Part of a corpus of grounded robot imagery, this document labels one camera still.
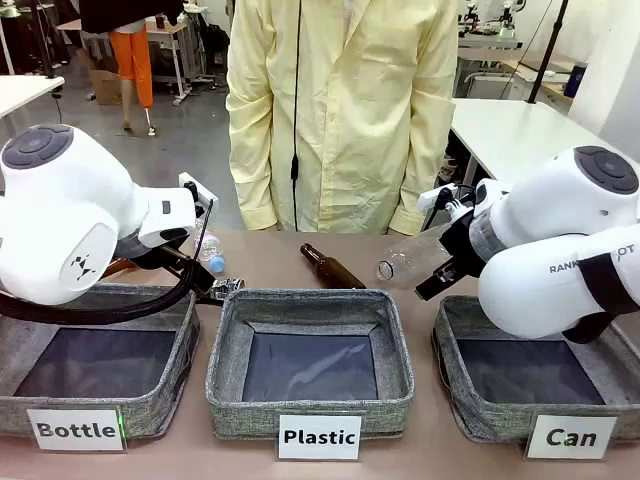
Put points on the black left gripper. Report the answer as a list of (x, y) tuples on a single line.
[(192, 272)]

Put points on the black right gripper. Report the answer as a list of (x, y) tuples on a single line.
[(462, 240)]

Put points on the small clear plastic bottle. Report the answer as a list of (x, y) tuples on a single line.
[(210, 250)]

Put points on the large clear plastic bottle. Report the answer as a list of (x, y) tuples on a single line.
[(410, 260)]

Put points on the brown glass bottle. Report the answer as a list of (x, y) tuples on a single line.
[(335, 270)]

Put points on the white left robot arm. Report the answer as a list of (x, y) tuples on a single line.
[(65, 210)]

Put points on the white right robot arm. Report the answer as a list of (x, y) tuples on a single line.
[(540, 280)]

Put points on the grey fabric basket labelled Bottle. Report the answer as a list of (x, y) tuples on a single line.
[(100, 350)]

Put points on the grey fabric basket labelled Can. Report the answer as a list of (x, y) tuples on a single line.
[(525, 370)]

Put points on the grey fabric basket labelled Plastic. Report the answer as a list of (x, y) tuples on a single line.
[(310, 360)]

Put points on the white Can label sign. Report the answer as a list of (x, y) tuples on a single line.
[(571, 438)]

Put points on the large white table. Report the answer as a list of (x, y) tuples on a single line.
[(510, 130)]

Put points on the person in yellow coat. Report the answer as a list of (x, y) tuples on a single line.
[(345, 115)]

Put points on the white Plastic label sign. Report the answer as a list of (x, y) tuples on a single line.
[(320, 436)]

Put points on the white Bottle label sign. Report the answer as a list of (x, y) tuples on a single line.
[(75, 430)]

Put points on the brown cardboard box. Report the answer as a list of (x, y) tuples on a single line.
[(107, 87)]

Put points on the person in orange trousers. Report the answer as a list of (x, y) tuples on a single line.
[(132, 55)]

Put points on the wooden background desk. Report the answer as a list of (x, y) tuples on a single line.
[(520, 62)]

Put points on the small white table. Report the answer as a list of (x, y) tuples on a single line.
[(25, 92)]

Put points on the black tripod pole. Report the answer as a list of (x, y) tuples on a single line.
[(544, 55)]

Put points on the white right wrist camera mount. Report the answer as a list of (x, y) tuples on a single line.
[(435, 197)]

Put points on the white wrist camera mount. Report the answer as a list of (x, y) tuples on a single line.
[(197, 187), (435, 197)]

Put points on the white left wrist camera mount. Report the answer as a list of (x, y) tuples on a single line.
[(197, 187)]

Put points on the wooden desk with metal frame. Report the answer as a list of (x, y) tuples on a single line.
[(170, 35)]

